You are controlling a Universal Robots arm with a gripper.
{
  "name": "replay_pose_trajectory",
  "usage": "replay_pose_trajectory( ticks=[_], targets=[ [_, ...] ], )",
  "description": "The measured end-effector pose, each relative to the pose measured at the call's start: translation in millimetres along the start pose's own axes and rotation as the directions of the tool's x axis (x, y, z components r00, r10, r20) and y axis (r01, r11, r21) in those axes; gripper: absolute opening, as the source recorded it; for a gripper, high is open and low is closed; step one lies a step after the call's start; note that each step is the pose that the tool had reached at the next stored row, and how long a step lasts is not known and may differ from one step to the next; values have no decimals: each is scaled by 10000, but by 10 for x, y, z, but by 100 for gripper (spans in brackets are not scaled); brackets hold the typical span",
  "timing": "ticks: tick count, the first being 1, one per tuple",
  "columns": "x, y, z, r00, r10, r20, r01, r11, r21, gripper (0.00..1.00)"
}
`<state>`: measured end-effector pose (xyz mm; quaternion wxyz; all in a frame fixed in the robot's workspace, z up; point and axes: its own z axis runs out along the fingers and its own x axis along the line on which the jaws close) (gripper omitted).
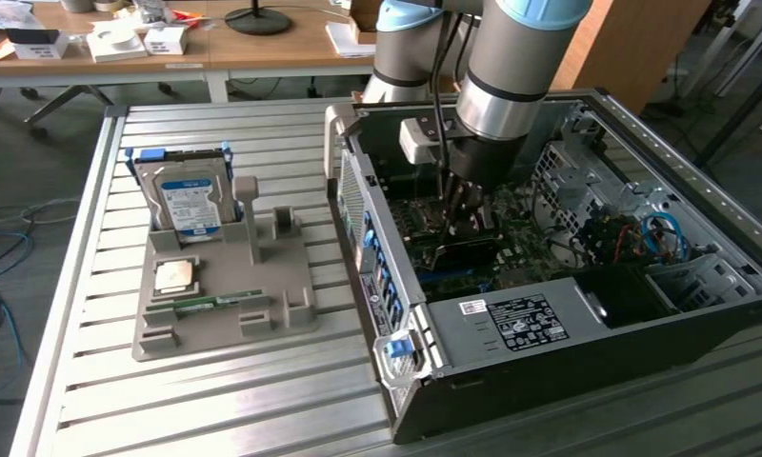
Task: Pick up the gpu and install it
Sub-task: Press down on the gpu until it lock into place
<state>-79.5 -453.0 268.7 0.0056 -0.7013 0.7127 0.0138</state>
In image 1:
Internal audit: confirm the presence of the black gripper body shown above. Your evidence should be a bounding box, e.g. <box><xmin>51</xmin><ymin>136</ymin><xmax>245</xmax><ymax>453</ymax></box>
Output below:
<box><xmin>449</xmin><ymin>135</ymin><xmax>529</xmax><ymax>188</ymax></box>

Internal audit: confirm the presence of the CPU socket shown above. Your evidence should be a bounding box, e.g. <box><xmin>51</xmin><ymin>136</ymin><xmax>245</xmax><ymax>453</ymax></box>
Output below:
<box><xmin>412</xmin><ymin>198</ymin><xmax>453</xmax><ymax>232</ymax></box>

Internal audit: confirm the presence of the black RAM slot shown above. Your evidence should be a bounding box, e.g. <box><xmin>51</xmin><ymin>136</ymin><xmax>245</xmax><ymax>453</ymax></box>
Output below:
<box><xmin>381</xmin><ymin>170</ymin><xmax>444</xmax><ymax>183</ymax></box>
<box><xmin>384</xmin><ymin>179</ymin><xmax>445</xmax><ymax>191</ymax></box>

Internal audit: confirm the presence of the green motherboard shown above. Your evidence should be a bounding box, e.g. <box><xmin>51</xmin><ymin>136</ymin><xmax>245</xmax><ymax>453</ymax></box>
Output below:
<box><xmin>381</xmin><ymin>170</ymin><xmax>587</xmax><ymax>304</ymax></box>

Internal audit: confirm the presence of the blue expansion slot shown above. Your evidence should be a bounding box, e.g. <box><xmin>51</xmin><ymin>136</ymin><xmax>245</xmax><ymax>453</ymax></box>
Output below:
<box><xmin>418</xmin><ymin>267</ymin><xmax>482</xmax><ymax>283</ymax></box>

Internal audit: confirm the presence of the silver chipset heatsink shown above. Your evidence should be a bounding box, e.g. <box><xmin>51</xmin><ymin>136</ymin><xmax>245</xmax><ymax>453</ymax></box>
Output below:
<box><xmin>498</xmin><ymin>268</ymin><xmax>537</xmax><ymax>288</ymax></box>

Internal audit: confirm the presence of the silver perforated drive cage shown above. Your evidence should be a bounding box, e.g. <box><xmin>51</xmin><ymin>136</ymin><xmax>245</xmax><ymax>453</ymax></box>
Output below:
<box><xmin>526</xmin><ymin>102</ymin><xmax>635</xmax><ymax>225</ymax></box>

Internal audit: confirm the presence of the grey power supply unit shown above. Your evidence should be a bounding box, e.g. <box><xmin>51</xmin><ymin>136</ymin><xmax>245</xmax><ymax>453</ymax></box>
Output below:
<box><xmin>426</xmin><ymin>278</ymin><xmax>612</xmax><ymax>370</ymax></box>

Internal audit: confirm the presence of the white booklet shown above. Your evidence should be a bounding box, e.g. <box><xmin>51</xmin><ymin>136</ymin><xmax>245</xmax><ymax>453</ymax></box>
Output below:
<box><xmin>326</xmin><ymin>22</ymin><xmax>380</xmax><ymax>59</ymax></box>

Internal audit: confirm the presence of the open cardboard box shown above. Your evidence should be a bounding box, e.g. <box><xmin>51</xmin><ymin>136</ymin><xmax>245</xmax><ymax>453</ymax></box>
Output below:
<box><xmin>349</xmin><ymin>0</ymin><xmax>382</xmax><ymax>33</ymax></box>

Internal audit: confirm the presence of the wooden cabinet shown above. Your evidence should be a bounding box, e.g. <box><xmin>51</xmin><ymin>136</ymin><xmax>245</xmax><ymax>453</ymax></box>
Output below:
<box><xmin>549</xmin><ymin>0</ymin><xmax>717</xmax><ymax>115</ymax></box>

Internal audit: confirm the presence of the black open PC case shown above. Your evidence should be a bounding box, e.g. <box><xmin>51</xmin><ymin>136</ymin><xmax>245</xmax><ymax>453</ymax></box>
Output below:
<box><xmin>323</xmin><ymin>88</ymin><xmax>762</xmax><ymax>447</ymax></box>

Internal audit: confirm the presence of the silver disk bay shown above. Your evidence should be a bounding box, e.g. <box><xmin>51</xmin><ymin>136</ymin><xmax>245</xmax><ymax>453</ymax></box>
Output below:
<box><xmin>644</xmin><ymin>254</ymin><xmax>761</xmax><ymax>315</ymax></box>

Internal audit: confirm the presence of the grey printed parts rack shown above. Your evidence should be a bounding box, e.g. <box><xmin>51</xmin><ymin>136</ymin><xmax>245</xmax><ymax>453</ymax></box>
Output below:
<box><xmin>131</xmin><ymin>175</ymin><xmax>323</xmax><ymax>363</ymax></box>

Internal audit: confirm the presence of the green RAM stick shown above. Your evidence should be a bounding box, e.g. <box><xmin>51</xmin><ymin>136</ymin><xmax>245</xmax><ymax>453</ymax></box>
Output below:
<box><xmin>144</xmin><ymin>288</ymin><xmax>266</xmax><ymax>313</ymax></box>

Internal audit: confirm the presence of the wooden desk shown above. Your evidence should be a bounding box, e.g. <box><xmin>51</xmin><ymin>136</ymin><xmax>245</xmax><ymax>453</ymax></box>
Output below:
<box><xmin>0</xmin><ymin>0</ymin><xmax>558</xmax><ymax>104</ymax></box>

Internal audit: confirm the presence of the hard disk with blue caddy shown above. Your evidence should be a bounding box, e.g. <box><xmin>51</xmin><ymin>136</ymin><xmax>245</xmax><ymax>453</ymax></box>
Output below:
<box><xmin>124</xmin><ymin>141</ymin><xmax>241</xmax><ymax>244</ymax></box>

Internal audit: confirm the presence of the black round lamp base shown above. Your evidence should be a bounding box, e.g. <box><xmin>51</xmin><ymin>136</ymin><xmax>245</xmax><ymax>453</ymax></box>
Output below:
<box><xmin>223</xmin><ymin>0</ymin><xmax>294</xmax><ymax>37</ymax></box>

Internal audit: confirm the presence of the silver CPU chip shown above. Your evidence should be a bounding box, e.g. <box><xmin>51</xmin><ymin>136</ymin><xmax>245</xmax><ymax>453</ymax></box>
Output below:
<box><xmin>154</xmin><ymin>261</ymin><xmax>197</xmax><ymax>292</ymax></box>

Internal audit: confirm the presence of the white labelled box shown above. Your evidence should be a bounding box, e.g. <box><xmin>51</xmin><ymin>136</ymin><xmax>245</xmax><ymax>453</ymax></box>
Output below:
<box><xmin>144</xmin><ymin>26</ymin><xmax>190</xmax><ymax>56</ymax></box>

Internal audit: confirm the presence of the white box with tape roll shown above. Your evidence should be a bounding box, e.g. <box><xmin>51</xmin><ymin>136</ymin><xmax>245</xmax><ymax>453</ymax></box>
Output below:
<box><xmin>87</xmin><ymin>22</ymin><xmax>150</xmax><ymax>64</ymax></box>

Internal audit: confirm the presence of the white box black lid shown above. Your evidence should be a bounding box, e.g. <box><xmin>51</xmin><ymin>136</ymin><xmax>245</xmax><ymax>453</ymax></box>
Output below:
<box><xmin>4</xmin><ymin>28</ymin><xmax>71</xmax><ymax>62</ymax></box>

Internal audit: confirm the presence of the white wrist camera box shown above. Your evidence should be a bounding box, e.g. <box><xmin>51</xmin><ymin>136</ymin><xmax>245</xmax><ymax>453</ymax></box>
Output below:
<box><xmin>398</xmin><ymin>117</ymin><xmax>462</xmax><ymax>164</ymax></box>

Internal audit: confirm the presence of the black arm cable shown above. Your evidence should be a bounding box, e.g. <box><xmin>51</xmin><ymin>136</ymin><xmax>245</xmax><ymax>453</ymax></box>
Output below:
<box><xmin>430</xmin><ymin>12</ymin><xmax>462</xmax><ymax>191</ymax></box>

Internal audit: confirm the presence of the red wire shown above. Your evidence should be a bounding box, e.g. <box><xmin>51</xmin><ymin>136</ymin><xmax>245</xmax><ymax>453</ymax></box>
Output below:
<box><xmin>615</xmin><ymin>222</ymin><xmax>644</xmax><ymax>263</ymax></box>

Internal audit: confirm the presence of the blue wire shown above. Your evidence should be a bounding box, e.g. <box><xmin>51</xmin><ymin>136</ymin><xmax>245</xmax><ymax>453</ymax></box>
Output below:
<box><xmin>641</xmin><ymin>211</ymin><xmax>693</xmax><ymax>264</ymax></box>

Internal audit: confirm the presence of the grey floor cable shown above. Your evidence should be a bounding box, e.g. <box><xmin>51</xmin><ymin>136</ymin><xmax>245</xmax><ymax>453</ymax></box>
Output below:
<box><xmin>0</xmin><ymin>197</ymin><xmax>82</xmax><ymax>226</ymax></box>

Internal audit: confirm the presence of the blue floor cable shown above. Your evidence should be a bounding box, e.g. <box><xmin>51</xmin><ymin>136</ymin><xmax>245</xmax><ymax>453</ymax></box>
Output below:
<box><xmin>0</xmin><ymin>209</ymin><xmax>35</xmax><ymax>406</ymax></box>

